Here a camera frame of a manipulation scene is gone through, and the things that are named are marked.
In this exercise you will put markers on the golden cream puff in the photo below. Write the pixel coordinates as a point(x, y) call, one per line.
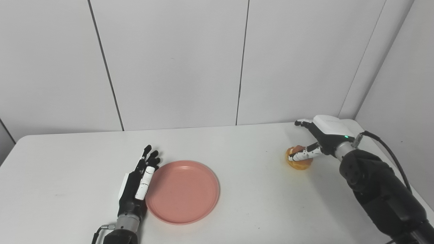
point(298, 164)

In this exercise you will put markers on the pink round plate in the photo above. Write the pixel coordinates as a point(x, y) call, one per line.
point(183, 192)

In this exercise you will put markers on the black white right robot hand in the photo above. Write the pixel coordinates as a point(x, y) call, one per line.
point(329, 134)

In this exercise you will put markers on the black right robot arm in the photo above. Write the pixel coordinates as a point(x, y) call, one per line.
point(383, 189)

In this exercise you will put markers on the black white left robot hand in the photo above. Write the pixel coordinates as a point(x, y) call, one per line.
point(134, 189)

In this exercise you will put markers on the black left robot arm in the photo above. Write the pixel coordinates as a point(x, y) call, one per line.
point(123, 232)

